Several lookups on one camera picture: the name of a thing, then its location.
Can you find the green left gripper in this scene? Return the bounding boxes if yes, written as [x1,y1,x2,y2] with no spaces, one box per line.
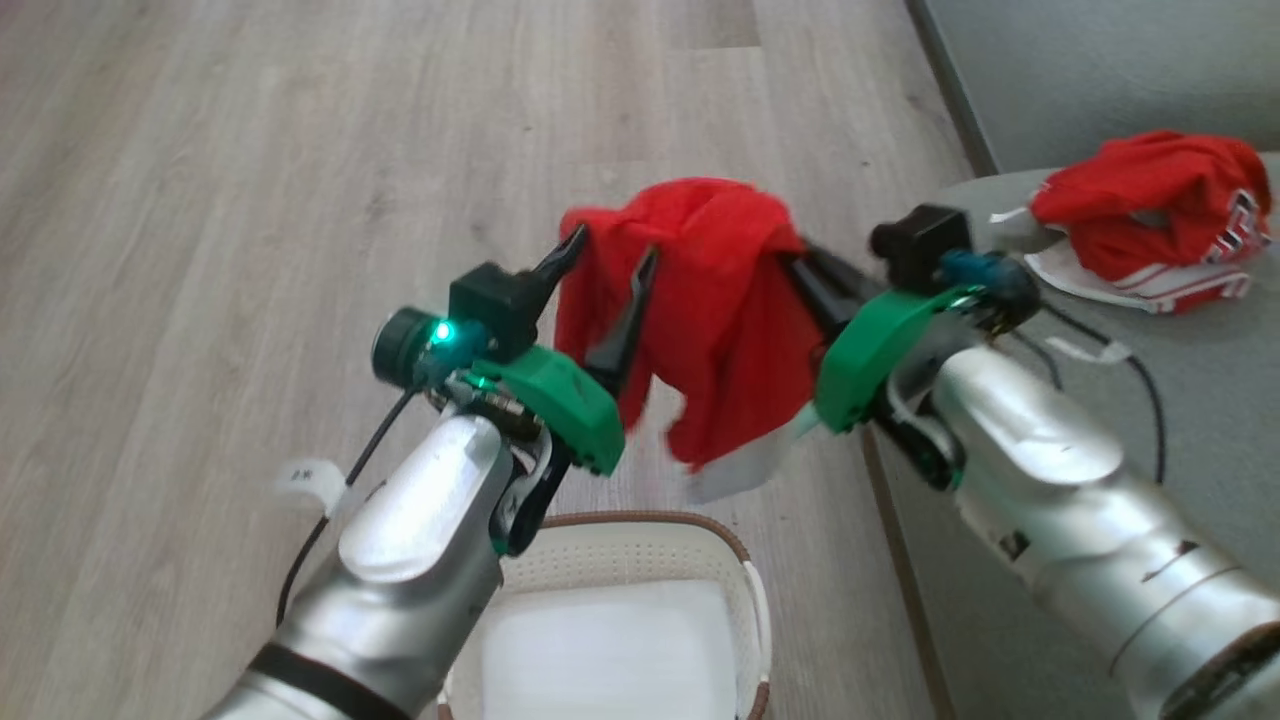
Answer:
[373,224,662,557]

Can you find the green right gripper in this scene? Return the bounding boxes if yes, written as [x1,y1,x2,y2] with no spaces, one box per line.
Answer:
[781,242,1043,491]

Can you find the plain red garment white hem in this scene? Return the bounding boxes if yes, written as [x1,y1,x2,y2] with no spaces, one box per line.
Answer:
[553,178,831,504]

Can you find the red garment white stripes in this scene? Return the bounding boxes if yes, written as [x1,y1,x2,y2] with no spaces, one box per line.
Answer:
[990,130,1276,316]

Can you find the white plastic laundry basket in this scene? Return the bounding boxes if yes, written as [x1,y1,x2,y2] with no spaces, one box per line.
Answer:
[435,510,773,720]

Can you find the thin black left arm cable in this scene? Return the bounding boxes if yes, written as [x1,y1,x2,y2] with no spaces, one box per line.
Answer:
[275,385,421,626]

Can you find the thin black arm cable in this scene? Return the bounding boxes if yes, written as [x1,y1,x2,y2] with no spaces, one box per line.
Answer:
[275,385,421,626]
[1040,300,1168,488]

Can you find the white cable label tag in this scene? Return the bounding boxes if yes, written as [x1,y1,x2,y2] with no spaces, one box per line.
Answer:
[1045,335,1133,366]
[278,458,346,516]

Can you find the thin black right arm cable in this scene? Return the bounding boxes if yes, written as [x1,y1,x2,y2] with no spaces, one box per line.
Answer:
[1040,300,1168,488]

